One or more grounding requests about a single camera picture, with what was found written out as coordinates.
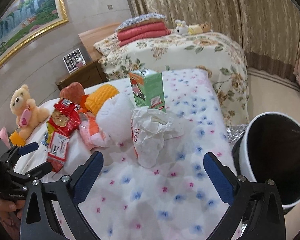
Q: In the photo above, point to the red apple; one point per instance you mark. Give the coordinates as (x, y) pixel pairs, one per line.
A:
(73, 92)

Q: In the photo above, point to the white paper bag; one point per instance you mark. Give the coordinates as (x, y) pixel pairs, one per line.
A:
(150, 129)

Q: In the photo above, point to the gold framed landscape painting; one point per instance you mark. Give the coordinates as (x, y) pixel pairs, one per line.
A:
(26, 20)

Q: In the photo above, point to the pink orange plastic bag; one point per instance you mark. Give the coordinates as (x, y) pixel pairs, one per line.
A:
(90, 132)

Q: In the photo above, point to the black white photo sheet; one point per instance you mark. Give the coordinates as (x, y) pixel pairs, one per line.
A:
(74, 60)

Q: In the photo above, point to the floral bedspread bed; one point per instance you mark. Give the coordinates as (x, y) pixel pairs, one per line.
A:
(222, 58)

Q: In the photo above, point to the blue dotted pillow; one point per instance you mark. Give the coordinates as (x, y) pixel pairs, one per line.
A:
(140, 20)

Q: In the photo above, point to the wooden nightstand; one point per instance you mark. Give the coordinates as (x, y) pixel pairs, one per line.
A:
(89, 75)

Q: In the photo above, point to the floral pillow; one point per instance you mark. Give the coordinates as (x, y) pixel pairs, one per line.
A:
(107, 45)

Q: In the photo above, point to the cream teddy bear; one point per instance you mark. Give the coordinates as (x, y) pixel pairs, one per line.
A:
(28, 114)

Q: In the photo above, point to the yellow bear plush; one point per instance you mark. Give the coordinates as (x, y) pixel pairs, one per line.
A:
(198, 28)

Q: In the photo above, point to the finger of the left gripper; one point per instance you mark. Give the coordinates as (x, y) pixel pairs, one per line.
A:
(36, 173)
(16, 152)

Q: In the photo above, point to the white tissue pack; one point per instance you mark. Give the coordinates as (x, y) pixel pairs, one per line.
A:
(77, 155)

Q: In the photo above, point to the white rabbit plush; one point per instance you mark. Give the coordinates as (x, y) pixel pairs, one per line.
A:
(182, 28)

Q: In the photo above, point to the white dotted bed blanket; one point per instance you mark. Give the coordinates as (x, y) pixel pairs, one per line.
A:
(175, 198)

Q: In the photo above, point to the red snack wrapper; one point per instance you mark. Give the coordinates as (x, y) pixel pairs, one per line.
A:
(65, 118)

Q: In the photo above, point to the green drink carton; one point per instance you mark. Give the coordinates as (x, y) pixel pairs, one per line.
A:
(147, 88)

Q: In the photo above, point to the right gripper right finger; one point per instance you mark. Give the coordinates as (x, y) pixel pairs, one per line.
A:
(266, 220)

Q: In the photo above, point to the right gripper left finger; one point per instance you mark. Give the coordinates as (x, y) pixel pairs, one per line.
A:
(39, 220)

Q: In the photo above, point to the blue white wrapper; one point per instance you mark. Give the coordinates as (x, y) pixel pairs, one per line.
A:
(45, 139)

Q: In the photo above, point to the wooden headboard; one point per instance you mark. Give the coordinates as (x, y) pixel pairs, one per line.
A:
(90, 37)

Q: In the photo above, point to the person's left hand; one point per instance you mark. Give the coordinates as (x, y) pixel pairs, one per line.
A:
(7, 207)

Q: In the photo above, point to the red white cigarette box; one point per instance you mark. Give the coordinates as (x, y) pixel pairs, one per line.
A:
(57, 151)

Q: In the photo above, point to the beige patterned curtain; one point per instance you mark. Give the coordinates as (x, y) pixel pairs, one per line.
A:
(267, 30)

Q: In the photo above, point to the orange juice cup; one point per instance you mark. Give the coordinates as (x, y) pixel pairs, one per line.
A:
(16, 139)

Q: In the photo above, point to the white black trash bin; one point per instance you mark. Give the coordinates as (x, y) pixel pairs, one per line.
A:
(269, 148)

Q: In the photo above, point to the folded red quilt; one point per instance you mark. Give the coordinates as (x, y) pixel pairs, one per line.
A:
(152, 30)

